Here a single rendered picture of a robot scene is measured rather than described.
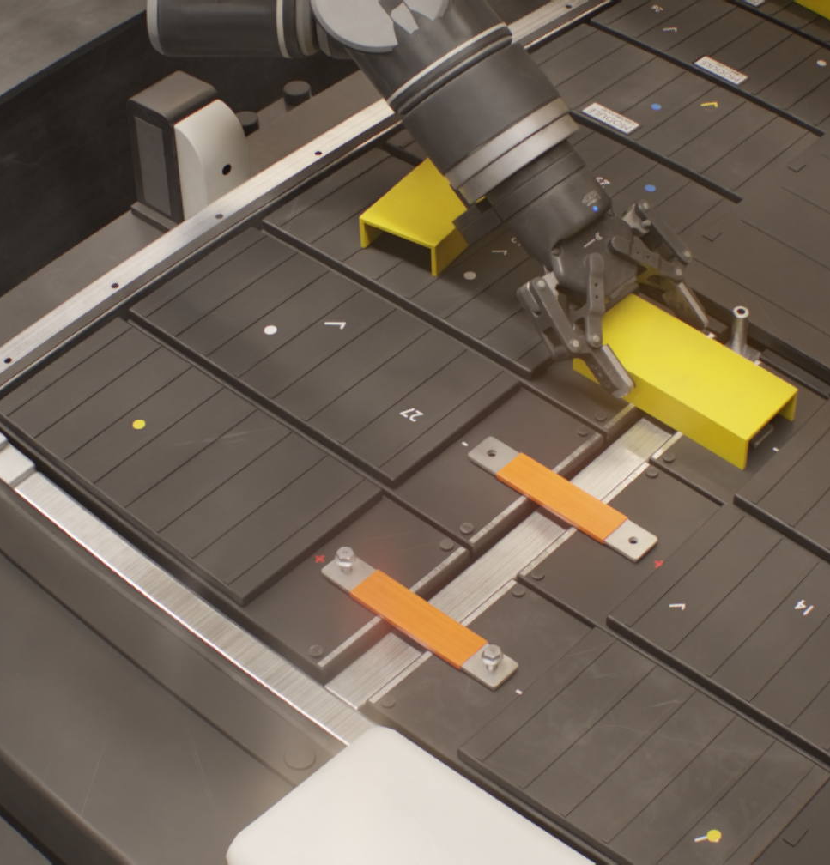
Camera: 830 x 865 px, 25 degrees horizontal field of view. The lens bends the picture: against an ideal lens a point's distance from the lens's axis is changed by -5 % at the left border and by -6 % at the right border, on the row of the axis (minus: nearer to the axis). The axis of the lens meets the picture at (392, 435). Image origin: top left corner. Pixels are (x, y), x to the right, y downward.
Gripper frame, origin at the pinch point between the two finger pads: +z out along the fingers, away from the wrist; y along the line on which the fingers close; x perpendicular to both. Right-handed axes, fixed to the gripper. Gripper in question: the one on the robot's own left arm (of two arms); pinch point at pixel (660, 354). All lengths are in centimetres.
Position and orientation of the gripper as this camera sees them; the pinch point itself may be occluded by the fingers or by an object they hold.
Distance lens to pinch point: 141.3
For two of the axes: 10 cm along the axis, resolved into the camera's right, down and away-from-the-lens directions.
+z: 5.8, 8.1, 0.5
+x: -4.4, 2.6, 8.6
